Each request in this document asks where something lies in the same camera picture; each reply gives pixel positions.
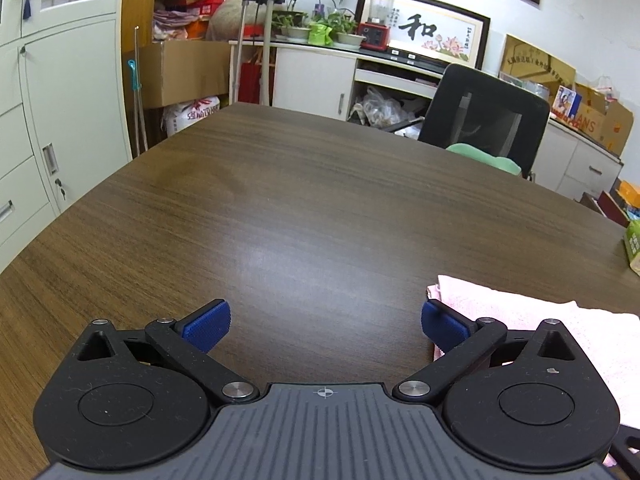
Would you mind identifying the white printed sack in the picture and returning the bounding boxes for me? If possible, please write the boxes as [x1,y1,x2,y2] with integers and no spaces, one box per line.
[162,96,220,136]

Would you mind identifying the potted green plant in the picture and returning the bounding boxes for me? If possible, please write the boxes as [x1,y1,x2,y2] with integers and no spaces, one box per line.
[271,0,367,50]

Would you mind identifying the green tissue pack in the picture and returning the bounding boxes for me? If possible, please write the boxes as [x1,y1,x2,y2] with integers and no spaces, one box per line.
[624,220,640,275]

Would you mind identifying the green plush cushion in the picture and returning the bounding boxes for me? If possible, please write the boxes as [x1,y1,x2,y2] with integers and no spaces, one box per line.
[446,143,522,176]

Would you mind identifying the large cardboard box left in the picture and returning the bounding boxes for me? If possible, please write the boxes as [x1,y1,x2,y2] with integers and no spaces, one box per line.
[139,40,231,108]

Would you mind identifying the cardboard box on cabinet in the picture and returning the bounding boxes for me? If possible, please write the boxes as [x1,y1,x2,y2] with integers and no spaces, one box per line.
[551,84,634,157]

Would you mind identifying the framed calligraphy flower picture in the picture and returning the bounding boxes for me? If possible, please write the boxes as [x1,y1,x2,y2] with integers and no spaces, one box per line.
[355,0,490,70]

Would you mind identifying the white low cabinet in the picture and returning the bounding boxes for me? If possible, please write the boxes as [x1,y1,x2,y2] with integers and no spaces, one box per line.
[229,41,623,200]

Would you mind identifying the white grey filing cabinet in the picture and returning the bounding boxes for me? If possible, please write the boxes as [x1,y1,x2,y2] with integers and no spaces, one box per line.
[1,0,131,266]

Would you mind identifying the black mesh office chair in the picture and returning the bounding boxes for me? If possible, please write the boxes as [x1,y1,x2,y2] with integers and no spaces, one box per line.
[418,64,550,179]

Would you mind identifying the orange box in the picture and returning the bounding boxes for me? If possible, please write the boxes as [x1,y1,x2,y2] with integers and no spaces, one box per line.
[617,180,640,209]

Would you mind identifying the red blender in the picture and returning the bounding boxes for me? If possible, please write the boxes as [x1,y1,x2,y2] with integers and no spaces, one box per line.
[358,0,394,52]

